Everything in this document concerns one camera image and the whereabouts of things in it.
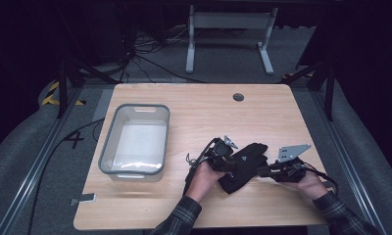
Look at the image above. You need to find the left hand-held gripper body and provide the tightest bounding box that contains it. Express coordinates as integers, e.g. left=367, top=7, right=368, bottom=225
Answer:
left=202, top=135, right=239, bottom=173

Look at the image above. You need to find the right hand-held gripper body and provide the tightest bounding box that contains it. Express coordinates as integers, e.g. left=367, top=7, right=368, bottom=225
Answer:
left=269, top=144, right=313, bottom=183

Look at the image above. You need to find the person's right hand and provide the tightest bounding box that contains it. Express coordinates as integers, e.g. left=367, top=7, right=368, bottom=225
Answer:
left=281, top=169, right=329, bottom=201

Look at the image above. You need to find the person's left hand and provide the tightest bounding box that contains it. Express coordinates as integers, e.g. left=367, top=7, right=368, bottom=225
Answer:
left=184, top=161, right=226, bottom=204

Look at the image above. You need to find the white plastic bin grey rim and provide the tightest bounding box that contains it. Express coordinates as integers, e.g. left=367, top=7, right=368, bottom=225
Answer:
left=98, top=103, right=171, bottom=182

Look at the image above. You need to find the black metal stand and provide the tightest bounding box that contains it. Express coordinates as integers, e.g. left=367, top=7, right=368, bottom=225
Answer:
left=281, top=60, right=336, bottom=121
left=56, top=58, right=121, bottom=119

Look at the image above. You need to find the yellow black hazard tape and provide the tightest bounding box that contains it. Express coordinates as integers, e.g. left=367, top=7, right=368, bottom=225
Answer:
left=41, top=81, right=87, bottom=107

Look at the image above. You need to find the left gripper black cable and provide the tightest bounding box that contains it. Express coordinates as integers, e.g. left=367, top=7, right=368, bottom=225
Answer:
left=182, top=138, right=220, bottom=197

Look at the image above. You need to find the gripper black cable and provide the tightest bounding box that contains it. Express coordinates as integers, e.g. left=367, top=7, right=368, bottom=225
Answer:
left=182, top=138, right=220, bottom=197
left=302, top=162, right=340, bottom=197

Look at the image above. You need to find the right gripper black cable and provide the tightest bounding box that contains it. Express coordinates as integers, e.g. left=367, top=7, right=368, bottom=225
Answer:
left=302, top=162, right=340, bottom=197

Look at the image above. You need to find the aluminium floor rail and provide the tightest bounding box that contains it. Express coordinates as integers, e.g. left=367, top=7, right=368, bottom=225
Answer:
left=0, top=87, right=84, bottom=235
left=310, top=88, right=388, bottom=235

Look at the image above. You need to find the bundle of floor cables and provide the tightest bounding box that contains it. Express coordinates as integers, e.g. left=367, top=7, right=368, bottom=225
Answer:
left=118, top=27, right=206, bottom=84

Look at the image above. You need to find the white metal desk frame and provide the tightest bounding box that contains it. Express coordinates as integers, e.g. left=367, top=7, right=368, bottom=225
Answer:
left=185, top=4, right=279, bottom=75

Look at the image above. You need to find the small metal bracket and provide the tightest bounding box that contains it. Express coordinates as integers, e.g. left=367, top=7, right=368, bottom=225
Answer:
left=70, top=193, right=97, bottom=207

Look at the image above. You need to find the long black floor cable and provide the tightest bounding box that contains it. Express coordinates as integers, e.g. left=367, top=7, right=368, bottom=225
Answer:
left=26, top=117, right=106, bottom=235

